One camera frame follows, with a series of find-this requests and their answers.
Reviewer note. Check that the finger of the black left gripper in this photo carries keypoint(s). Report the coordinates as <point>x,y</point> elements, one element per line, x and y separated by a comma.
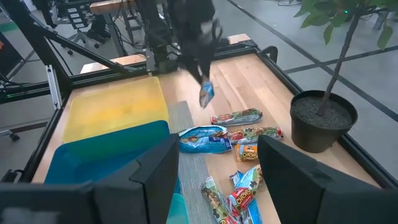
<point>196,73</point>
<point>206,71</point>

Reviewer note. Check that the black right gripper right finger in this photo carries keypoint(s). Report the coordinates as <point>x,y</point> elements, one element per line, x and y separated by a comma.
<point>298,193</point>

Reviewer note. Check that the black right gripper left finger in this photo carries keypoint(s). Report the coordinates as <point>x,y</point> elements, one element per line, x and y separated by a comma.
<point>149,186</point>

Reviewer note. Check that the blue granola bar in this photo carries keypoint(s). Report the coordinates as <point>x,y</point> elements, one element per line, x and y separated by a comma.
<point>255,214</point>
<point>203,140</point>
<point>206,93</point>

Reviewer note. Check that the snack bars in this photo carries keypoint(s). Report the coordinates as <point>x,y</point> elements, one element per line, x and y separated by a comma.
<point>255,134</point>
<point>244,194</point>

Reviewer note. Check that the green granola bar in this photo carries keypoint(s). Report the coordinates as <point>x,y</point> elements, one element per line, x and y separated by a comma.
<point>236,117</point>
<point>217,202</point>

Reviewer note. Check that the orange Chewy granola bar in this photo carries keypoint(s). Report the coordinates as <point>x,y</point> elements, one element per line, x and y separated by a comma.
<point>247,152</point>

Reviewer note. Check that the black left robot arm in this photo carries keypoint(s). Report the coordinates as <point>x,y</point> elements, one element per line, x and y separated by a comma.
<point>155,31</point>

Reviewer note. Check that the teal plastic bin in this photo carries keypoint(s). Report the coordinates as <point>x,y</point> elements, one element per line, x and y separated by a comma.
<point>178,211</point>

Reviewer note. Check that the grey woven mat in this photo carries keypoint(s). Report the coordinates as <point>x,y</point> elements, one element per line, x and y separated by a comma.
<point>194,174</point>

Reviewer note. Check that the dark blue plastic bin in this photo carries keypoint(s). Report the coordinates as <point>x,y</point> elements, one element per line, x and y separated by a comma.
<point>102,152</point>

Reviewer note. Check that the green plant in black pot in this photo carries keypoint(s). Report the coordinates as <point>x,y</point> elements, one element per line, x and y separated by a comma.
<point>323,124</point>

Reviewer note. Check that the yellow plastic bin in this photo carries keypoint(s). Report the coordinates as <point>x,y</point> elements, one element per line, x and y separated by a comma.
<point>115,109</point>

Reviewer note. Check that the wooden top desk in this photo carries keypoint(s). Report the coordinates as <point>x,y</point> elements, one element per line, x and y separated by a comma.
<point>109,6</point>

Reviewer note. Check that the person's foot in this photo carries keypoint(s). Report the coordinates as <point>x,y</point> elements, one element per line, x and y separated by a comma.
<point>99,35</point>

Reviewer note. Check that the office chair base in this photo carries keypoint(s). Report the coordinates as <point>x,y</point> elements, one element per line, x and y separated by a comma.
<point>81,40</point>

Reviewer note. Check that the grey castor wheel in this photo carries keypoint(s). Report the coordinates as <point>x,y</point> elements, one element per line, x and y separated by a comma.
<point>12,136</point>

